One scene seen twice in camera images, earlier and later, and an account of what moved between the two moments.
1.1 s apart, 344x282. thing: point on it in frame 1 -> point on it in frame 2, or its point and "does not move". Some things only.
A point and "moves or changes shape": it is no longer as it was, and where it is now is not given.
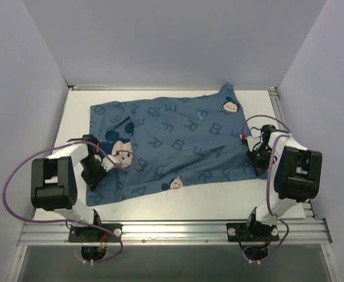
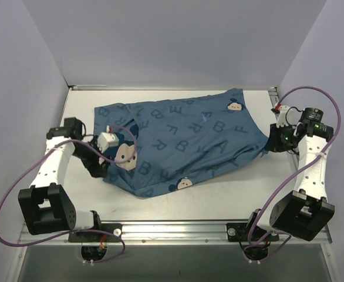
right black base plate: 257,231 does not move
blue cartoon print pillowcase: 169,142 moves or changes shape
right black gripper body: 260,164 -> 273,141
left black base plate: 88,234 does not move
